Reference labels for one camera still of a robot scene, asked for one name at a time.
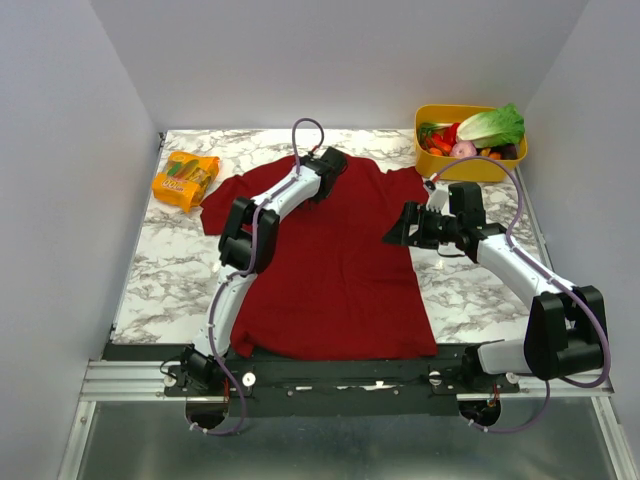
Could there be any red t-shirt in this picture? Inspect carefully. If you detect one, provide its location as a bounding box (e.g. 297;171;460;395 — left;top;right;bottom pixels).
216;157;438;361

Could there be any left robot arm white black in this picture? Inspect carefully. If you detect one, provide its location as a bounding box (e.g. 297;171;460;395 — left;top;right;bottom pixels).
180;147;347;395

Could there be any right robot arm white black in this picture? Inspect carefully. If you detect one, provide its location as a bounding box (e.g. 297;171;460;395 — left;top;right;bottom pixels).
383;180;611;392

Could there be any yellow plastic bin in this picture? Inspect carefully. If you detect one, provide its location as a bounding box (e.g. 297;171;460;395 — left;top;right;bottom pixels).
414;104;528;183

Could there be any toy pink onion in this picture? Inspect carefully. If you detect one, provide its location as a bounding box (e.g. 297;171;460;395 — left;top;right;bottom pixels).
450;140;477;158

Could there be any toy red pepper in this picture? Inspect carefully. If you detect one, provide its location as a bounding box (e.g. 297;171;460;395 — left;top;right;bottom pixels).
430;122;460;151

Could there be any toy lettuce head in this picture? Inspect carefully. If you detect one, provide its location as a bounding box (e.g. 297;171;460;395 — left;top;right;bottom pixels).
456;103;525;149

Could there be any orange snack packet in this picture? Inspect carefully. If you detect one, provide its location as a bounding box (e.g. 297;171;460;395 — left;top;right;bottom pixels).
151;152;220;213

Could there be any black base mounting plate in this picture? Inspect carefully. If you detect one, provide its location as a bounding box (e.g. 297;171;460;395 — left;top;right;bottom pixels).
82;344;548;424

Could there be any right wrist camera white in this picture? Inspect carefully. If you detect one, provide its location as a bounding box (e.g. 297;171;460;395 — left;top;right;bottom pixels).
424;180;449;213

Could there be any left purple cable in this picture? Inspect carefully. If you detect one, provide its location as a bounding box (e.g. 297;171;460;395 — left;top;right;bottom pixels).
184;117;326;437

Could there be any purple cable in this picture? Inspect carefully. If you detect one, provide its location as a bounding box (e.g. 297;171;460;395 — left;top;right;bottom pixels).
429;155;612;434
184;117;326;437

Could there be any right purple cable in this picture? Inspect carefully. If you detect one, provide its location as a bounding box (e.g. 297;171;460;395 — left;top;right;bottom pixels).
429;155;612;434

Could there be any aluminium rail frame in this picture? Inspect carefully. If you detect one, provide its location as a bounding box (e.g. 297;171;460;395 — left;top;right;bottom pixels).
60;345;637;479

